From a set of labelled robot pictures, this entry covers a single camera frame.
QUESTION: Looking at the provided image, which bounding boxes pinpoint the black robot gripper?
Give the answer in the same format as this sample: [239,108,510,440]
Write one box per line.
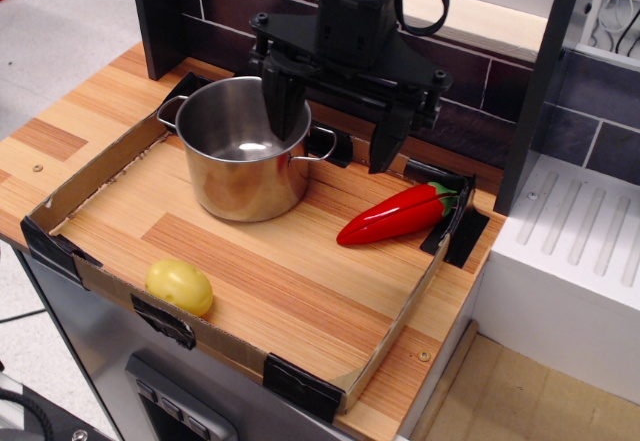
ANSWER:
[250,0,452,174]

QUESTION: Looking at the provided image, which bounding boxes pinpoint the stainless steel pot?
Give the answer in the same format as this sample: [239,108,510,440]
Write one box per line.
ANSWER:
[157,76,338,222]

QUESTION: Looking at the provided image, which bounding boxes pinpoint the cardboard fence with black tape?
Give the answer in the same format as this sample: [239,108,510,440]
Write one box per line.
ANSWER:
[22,115,495,427]

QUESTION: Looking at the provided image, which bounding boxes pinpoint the red toy chili pepper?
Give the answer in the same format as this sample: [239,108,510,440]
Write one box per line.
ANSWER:
[336,182,459,246]

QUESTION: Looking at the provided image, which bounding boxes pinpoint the light wooden shelf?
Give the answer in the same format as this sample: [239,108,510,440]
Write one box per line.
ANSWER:
[296,0,547,63]

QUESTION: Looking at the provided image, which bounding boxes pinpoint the yellow toy potato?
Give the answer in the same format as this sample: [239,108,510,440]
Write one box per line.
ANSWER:
[145,259,214,317]

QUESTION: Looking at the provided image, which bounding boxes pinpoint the white toy sink drainboard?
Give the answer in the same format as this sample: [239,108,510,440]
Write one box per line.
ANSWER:
[474,156,639,403]

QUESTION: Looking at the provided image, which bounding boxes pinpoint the grey toy oven front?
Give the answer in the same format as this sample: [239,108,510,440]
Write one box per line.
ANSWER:
[13,248,401,441]

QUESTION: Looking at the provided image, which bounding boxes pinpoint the dark grey vertical post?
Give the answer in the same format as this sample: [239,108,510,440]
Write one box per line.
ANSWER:
[494,0,591,215]

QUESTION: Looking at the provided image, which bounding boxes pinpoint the white cables in background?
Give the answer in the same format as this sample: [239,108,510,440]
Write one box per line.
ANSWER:
[581,0,640,59]

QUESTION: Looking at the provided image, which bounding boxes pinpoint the black cable on floor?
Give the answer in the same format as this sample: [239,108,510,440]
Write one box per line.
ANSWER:
[0,307,47,323]

